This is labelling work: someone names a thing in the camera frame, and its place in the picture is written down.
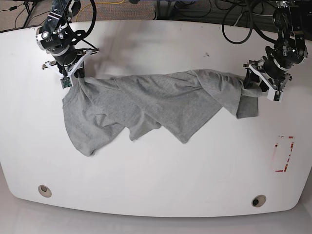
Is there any table cable grommet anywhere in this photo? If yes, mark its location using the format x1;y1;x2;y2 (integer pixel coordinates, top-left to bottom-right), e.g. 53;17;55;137
38;185;52;198
252;195;266;208

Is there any right table cable grommet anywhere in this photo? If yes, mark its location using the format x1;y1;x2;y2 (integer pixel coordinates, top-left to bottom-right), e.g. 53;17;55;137
252;195;266;208

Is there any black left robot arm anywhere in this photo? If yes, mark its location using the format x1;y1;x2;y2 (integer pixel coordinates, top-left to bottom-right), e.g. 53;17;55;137
243;0;312;102

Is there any left table cable grommet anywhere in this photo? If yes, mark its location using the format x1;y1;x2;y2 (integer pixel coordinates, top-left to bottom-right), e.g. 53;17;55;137
38;185;52;198

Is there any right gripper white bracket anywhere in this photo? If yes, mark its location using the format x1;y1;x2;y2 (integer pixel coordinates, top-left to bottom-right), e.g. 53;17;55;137
42;47;99;85

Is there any yellow cable on floor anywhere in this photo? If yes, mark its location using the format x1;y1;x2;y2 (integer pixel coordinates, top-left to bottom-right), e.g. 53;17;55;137
76;1;125;22

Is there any red tape rectangle marking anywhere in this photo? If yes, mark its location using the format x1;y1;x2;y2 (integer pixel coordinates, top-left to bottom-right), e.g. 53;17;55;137
272;136;295;173

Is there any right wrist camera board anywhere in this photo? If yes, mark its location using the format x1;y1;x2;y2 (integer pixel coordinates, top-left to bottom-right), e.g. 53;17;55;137
60;77;72;89

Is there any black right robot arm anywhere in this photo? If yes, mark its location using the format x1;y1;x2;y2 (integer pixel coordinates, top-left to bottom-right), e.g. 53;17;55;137
36;0;99;89

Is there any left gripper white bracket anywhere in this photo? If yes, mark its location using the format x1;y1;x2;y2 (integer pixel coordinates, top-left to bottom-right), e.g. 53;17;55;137
243;57;292;101

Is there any black tripod stand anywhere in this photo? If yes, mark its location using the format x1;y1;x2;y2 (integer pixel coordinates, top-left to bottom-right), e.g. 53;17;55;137
13;0;45;29

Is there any grey t-shirt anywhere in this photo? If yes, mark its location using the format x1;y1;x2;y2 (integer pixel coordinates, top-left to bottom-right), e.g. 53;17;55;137
62;69;262;156

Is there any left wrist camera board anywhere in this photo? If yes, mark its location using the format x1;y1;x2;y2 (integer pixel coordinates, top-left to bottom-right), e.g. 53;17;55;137
273;91;284;102

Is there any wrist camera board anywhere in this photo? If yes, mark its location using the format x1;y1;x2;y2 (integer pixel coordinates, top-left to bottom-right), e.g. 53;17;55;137
273;91;284;102
60;77;72;89

